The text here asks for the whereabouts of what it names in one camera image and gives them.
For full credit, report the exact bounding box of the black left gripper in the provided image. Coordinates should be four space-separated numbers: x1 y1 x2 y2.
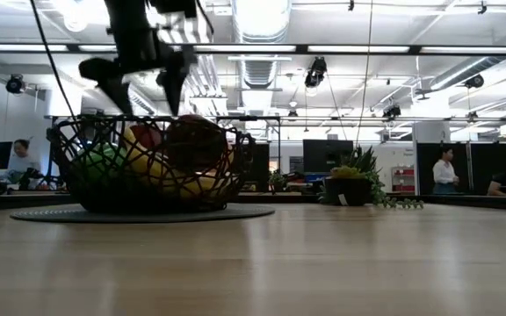
78 17 198 118

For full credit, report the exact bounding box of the pink-red pomegranate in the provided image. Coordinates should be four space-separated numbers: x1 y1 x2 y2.
128 124 163 150

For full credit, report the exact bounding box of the dark red apple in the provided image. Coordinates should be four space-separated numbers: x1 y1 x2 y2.
164 113 231 175

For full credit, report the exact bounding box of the yellow banana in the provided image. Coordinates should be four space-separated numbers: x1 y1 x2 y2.
120 126 236 201

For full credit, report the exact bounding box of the bright green apple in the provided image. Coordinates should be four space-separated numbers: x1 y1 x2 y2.
73 143 127 182

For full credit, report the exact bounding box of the black wire basket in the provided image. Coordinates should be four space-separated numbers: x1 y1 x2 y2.
47 114 257 215

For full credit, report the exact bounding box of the person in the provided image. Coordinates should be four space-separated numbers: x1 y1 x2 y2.
431 147 460 196
5 139 42 184
487 160 506 198

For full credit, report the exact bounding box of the small background potted plant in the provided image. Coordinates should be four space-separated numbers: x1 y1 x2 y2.
268 169 287 193

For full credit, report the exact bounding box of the round grey mat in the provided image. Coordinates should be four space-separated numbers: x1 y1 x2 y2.
10 202 276 225

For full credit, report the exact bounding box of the black computer monitor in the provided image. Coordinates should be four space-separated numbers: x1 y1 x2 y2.
302 139 354 174

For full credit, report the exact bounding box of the potted succulent plant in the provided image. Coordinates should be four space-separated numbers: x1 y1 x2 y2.
318 145 425 210

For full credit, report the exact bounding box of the shelf with red boxes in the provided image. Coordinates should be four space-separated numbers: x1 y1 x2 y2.
391 165 416 194

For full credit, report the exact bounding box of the black office partition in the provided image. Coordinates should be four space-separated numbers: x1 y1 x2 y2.
416 142 506 197

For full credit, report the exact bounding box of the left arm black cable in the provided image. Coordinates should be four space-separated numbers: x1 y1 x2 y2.
28 0 79 122

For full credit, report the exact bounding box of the thin hanging cable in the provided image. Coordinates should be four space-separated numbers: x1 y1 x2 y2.
356 0 373 146

